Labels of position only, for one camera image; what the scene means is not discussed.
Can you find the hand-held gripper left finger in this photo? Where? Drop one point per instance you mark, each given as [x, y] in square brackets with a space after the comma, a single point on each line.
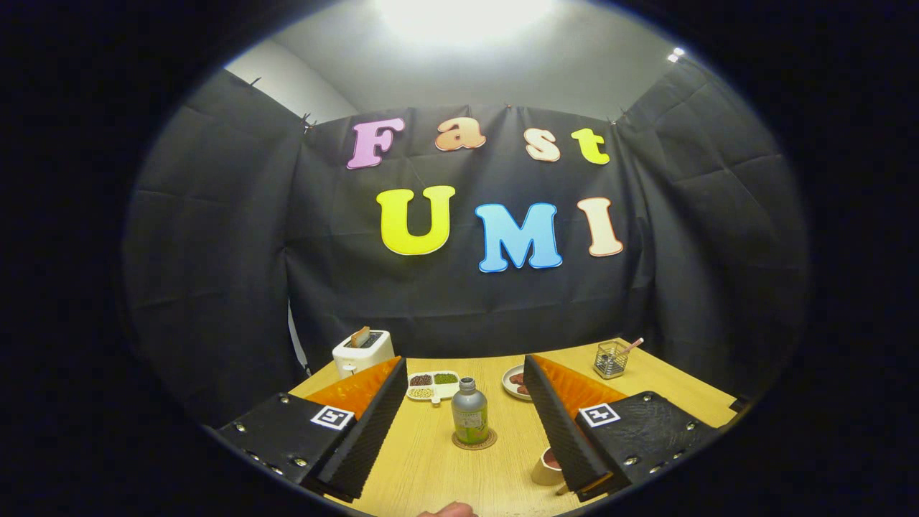
[366, 438]

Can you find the white plate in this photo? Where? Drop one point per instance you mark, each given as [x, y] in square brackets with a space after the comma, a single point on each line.
[508, 390]

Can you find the white divided dish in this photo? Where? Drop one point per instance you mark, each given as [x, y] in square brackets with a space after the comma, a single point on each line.
[432, 384]

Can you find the silver green juice bottle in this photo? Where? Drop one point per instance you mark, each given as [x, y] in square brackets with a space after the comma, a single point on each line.
[470, 420]

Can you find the round wooden coaster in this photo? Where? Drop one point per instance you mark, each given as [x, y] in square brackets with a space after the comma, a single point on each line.
[492, 439]

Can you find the wooden table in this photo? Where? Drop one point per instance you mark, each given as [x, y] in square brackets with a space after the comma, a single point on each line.
[431, 474]

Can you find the pink straw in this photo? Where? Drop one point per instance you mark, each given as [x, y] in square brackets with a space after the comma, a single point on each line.
[633, 345]

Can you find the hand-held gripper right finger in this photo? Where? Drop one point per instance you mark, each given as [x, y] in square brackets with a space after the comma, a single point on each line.
[563, 438]

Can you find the white toaster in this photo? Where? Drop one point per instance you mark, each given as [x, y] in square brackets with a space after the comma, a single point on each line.
[352, 359]

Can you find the toast slice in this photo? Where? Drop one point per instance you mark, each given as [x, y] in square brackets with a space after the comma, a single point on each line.
[360, 337]

